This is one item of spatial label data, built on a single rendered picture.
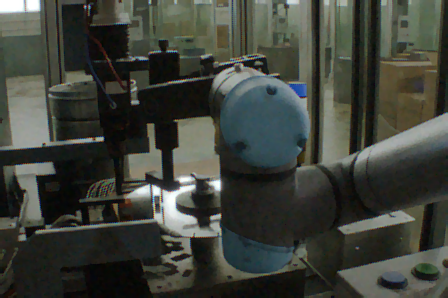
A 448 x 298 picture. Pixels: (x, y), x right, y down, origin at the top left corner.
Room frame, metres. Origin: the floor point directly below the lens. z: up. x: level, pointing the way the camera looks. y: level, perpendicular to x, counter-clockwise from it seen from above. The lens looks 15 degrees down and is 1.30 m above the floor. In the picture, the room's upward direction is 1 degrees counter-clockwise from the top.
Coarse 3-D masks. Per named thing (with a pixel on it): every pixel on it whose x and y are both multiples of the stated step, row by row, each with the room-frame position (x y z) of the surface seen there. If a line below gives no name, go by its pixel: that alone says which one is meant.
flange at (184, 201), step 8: (184, 192) 0.96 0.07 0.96; (192, 192) 0.91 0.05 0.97; (208, 192) 0.91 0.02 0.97; (216, 192) 0.95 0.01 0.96; (176, 200) 0.91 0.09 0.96; (184, 200) 0.91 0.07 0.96; (192, 200) 0.91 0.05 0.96; (200, 200) 0.90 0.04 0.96; (208, 200) 0.90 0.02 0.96; (216, 200) 0.90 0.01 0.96; (184, 208) 0.88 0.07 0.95; (192, 208) 0.87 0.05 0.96; (200, 208) 0.87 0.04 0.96; (208, 208) 0.87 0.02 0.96; (216, 208) 0.88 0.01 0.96
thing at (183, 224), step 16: (144, 192) 0.99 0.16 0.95; (176, 192) 0.98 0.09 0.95; (128, 208) 0.89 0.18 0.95; (144, 208) 0.89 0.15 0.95; (160, 208) 0.89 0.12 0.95; (176, 208) 0.89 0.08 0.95; (160, 224) 0.81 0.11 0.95; (176, 224) 0.81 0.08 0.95; (192, 224) 0.81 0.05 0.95; (208, 224) 0.81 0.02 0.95
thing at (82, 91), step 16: (64, 96) 1.48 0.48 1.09; (80, 96) 1.46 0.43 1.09; (96, 96) 1.47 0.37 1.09; (64, 112) 1.48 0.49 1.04; (80, 112) 1.46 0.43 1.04; (96, 112) 1.47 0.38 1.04; (64, 128) 1.48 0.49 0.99; (80, 128) 1.47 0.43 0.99; (96, 128) 1.47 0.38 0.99; (96, 160) 1.50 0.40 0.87; (112, 160) 1.53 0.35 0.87; (128, 160) 1.61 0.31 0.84; (96, 176) 1.50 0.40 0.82; (112, 176) 1.53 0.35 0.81; (128, 176) 1.60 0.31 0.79; (96, 192) 1.49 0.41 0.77
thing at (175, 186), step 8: (168, 152) 0.87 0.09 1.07; (168, 160) 0.87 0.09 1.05; (168, 168) 0.87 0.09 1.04; (152, 176) 0.90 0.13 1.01; (160, 176) 0.89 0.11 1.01; (168, 176) 0.87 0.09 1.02; (152, 184) 0.90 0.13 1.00; (160, 184) 0.88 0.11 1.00; (168, 184) 0.86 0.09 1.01; (176, 184) 0.87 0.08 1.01; (152, 192) 0.90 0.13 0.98; (160, 192) 0.90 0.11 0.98; (168, 192) 0.86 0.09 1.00; (152, 200) 0.90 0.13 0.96
